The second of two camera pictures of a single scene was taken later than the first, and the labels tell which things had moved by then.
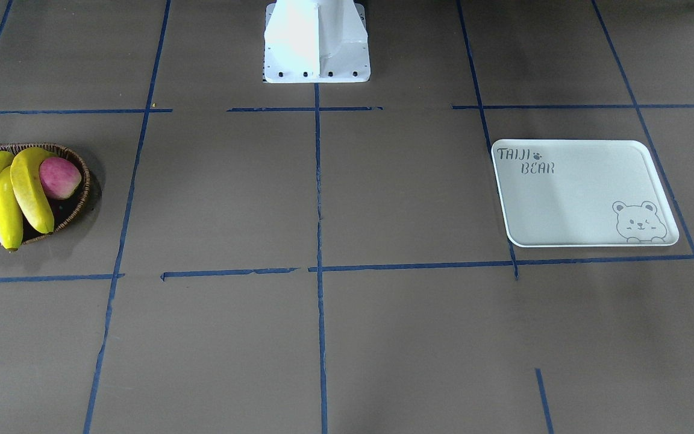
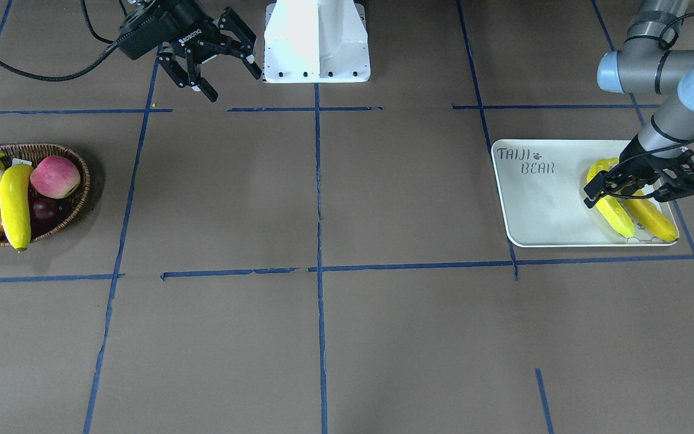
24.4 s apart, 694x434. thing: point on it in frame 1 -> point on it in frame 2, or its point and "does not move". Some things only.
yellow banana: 25,171 -> 652,214
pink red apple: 59,177 does not move
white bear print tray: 559,193 does not move
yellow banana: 7,216 -> 615,208
